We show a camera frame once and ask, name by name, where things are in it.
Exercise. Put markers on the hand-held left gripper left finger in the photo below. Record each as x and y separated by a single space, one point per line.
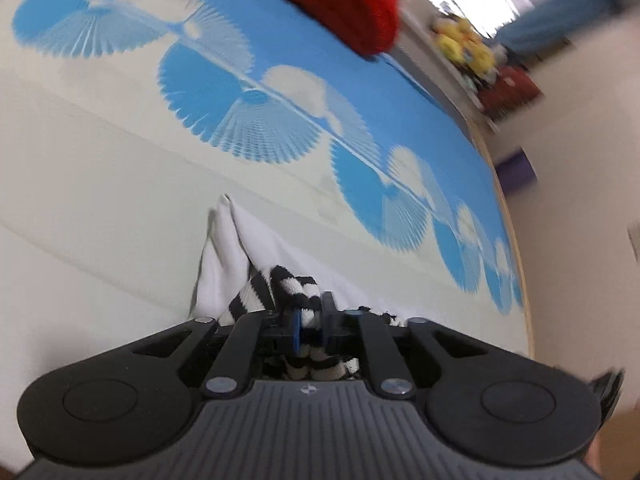
295 331

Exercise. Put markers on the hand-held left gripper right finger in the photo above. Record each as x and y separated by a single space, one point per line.
329 330

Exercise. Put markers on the striped shirt with white vest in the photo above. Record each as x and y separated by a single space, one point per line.
225 270

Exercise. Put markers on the purple box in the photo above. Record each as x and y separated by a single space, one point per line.
517 172

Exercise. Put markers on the blue fan print bed sheet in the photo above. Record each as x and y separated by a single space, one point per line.
100 160

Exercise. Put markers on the dark red cushion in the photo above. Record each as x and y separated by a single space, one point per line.
512 91

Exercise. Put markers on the yellow plush toy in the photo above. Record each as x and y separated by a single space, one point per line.
452 40
480 60

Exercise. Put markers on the white windowsill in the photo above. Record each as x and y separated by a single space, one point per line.
425 35

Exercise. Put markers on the red folded blanket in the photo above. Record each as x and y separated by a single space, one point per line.
340 0

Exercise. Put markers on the blue curtain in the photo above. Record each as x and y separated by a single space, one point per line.
560 20

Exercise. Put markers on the wooden bed frame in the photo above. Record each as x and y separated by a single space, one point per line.
505 200

